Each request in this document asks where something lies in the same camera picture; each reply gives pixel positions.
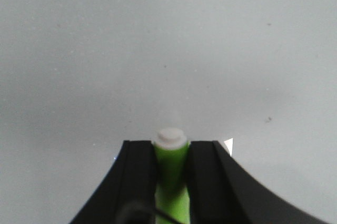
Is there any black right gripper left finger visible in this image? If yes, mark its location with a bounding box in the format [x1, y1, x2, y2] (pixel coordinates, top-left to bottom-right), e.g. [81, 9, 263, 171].
[71, 140, 157, 223]

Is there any green highlighter pen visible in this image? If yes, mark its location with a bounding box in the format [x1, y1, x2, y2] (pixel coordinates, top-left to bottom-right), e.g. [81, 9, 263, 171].
[153, 128, 190, 223]

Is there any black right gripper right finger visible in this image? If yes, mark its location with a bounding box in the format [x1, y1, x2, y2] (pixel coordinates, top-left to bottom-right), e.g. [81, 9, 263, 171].
[186, 141, 324, 223]

